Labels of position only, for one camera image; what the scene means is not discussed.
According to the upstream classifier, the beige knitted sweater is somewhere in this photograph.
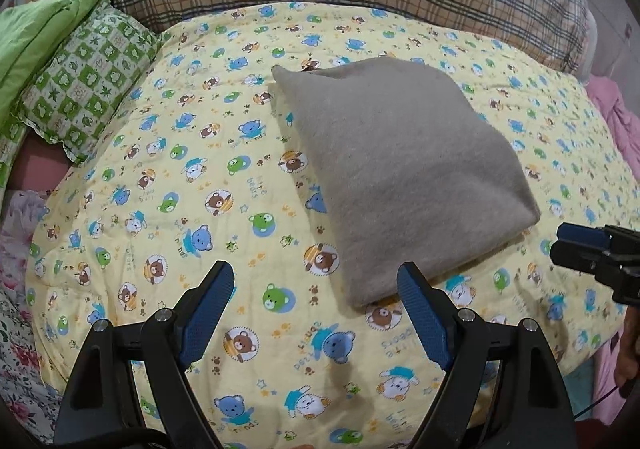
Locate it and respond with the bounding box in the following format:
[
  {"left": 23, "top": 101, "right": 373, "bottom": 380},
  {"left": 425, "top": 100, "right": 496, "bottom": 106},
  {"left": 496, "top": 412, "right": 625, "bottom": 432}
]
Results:
[{"left": 272, "top": 56, "right": 540, "bottom": 307}]

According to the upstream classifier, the right hand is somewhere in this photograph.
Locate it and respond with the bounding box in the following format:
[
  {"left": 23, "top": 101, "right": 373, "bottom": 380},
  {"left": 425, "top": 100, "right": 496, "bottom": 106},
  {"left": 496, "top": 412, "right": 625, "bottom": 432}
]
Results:
[{"left": 614, "top": 307, "right": 639, "bottom": 388}]

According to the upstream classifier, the white floral bedsheet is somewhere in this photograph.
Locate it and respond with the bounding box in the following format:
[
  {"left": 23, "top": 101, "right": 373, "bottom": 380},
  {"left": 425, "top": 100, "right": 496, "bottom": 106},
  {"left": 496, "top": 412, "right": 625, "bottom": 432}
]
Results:
[{"left": 1, "top": 190, "right": 60, "bottom": 443}]

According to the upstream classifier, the pink cloth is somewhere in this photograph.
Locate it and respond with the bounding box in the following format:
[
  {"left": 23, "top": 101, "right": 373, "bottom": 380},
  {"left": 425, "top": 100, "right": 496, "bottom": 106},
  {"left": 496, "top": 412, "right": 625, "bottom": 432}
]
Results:
[{"left": 586, "top": 74, "right": 640, "bottom": 178}]

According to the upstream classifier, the green patterned pillow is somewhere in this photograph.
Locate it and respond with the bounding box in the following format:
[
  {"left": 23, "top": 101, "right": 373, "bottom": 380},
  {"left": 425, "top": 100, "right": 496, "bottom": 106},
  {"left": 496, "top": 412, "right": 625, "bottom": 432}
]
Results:
[{"left": 15, "top": 0, "right": 160, "bottom": 164}]

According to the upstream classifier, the green quilt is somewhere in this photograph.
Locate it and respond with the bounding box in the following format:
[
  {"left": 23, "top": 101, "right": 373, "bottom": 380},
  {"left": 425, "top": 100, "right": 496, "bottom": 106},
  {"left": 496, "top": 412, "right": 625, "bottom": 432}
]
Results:
[{"left": 0, "top": 0, "right": 101, "bottom": 122}]

